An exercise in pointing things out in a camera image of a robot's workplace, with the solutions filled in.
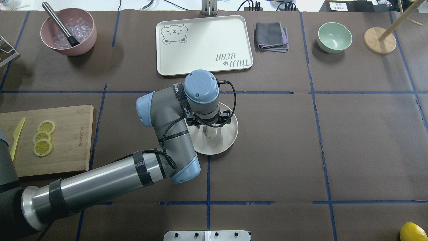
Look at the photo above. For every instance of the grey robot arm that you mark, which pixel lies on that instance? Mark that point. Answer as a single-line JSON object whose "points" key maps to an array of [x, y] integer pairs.
{"points": [[170, 112]]}

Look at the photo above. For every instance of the aluminium frame post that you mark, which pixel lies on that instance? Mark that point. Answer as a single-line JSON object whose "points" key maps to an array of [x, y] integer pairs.
{"points": [[209, 8]]}

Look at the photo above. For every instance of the yellow plastic knife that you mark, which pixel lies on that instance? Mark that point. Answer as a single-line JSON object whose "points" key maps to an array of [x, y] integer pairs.
{"points": [[16, 136]]}

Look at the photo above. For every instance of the grey folded cloth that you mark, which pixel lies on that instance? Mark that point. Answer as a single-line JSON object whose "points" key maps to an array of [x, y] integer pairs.
{"points": [[272, 37]]}

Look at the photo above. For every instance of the wooden mug stand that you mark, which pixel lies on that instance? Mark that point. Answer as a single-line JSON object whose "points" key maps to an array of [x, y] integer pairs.
{"points": [[382, 41]]}

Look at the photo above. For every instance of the white pillar mount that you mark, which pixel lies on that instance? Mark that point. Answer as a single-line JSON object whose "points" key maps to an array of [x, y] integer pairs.
{"points": [[208, 235]]}

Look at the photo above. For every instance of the black box device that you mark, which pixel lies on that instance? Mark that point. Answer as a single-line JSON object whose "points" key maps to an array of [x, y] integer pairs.
{"points": [[343, 6]]}

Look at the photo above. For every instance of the bamboo cutting board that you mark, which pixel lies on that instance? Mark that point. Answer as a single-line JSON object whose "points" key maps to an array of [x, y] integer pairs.
{"points": [[71, 140]]}

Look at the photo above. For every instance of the metal handled brush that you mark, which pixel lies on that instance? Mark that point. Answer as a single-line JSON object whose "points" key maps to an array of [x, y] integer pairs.
{"points": [[52, 14]]}

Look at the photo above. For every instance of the pink bowl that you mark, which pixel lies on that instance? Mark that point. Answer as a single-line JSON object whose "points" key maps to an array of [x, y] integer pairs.
{"points": [[79, 23]]}

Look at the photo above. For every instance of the lemon slice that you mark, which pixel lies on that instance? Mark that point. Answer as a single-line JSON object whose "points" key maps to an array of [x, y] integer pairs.
{"points": [[48, 126], [42, 148], [41, 135]]}

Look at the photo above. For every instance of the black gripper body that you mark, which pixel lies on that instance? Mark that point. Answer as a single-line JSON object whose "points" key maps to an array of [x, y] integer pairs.
{"points": [[201, 124]]}

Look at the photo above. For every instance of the yellow lemon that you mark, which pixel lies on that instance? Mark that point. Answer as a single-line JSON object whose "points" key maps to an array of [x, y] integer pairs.
{"points": [[412, 232]]}

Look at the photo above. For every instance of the white rectangular tray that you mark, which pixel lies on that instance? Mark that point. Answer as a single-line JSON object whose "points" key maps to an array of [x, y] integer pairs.
{"points": [[214, 44]]}

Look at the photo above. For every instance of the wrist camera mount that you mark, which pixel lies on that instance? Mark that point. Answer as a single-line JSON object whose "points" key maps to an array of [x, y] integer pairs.
{"points": [[221, 119]]}

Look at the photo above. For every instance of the green bowl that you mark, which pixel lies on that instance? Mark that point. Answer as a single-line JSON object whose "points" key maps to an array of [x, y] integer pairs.
{"points": [[334, 37]]}

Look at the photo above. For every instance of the white wire cup rack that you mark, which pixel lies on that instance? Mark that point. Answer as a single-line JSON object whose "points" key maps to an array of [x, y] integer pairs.
{"points": [[7, 52]]}

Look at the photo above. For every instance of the beige round plate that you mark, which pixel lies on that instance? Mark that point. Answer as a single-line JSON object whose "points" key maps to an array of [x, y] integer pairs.
{"points": [[212, 141]]}

